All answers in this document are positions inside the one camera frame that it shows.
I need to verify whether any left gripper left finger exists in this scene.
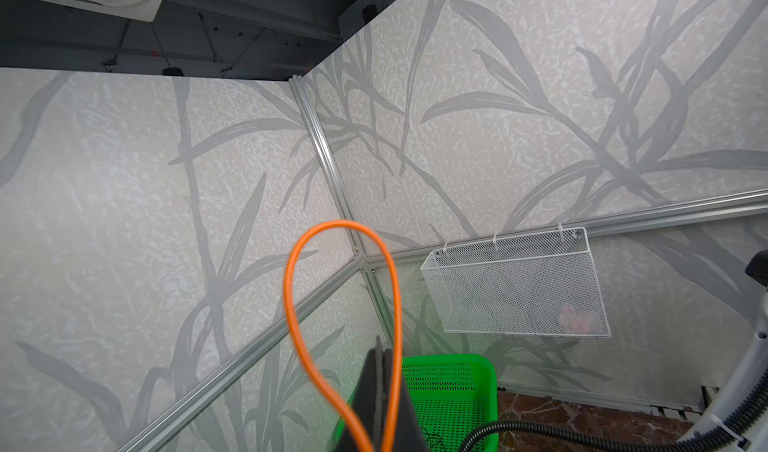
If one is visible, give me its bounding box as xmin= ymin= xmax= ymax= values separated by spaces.
xmin=349 ymin=337 xmax=384 ymax=451

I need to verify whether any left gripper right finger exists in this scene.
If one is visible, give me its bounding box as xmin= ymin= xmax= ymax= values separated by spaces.
xmin=380 ymin=349 xmax=429 ymax=452

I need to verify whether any orange cable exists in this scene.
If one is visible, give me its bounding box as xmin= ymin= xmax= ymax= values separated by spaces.
xmin=283 ymin=219 xmax=404 ymax=452

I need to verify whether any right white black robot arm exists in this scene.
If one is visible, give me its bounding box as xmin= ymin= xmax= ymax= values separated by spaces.
xmin=443 ymin=241 xmax=767 ymax=451

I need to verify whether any right green plastic basket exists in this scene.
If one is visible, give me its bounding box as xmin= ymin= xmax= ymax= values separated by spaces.
xmin=332 ymin=354 xmax=500 ymax=452

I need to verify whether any white wire mesh basket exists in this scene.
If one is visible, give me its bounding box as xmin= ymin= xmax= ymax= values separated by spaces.
xmin=420 ymin=227 xmax=611 ymax=338

